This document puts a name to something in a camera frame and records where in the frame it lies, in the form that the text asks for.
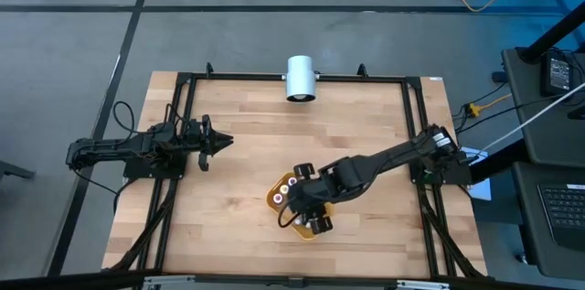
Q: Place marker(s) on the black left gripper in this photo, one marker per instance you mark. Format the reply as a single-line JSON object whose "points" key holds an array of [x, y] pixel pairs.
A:
{"points": [[205, 143]]}

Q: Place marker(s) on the black floor stand foot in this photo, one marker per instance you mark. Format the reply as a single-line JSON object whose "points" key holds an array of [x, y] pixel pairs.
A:
{"points": [[13, 170]]}

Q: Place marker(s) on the black power adapter brick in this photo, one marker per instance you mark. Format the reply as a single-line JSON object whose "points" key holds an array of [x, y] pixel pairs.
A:
{"points": [[558, 72]]}

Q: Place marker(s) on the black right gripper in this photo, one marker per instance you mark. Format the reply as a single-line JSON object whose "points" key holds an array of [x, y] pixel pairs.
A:
{"points": [[311, 196]]}

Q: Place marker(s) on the black desk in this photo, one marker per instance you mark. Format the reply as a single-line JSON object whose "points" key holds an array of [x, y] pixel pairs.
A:
{"points": [[548, 134], [530, 235]]}

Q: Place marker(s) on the black keyboard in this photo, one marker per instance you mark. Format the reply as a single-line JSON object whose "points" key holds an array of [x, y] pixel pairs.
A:
{"points": [[566, 212]]}

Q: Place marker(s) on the yellow power plug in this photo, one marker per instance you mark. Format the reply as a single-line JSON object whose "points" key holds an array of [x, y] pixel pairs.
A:
{"points": [[474, 110]]}

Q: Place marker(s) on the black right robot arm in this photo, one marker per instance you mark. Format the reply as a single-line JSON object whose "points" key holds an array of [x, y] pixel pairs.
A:
{"points": [[393, 155]]}

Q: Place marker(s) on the silver aluminium profile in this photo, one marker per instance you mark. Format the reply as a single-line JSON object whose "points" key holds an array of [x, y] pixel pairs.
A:
{"points": [[422, 284], [169, 280]]}

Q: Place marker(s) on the black stand pole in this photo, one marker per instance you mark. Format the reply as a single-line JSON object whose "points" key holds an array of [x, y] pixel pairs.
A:
{"points": [[553, 34]]}

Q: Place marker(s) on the white cylindrical lamp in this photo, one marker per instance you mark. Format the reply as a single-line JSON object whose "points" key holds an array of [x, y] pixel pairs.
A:
{"points": [[301, 75]]}

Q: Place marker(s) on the black metal table frame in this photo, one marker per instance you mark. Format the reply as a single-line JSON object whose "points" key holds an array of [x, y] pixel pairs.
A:
{"points": [[228, 78]]}

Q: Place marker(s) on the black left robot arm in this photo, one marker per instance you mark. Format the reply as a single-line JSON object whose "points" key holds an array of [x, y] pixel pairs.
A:
{"points": [[114, 146]]}

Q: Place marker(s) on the yellow plastic caddy bin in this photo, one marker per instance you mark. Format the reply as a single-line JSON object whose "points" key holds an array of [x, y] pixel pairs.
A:
{"points": [[306, 236]]}

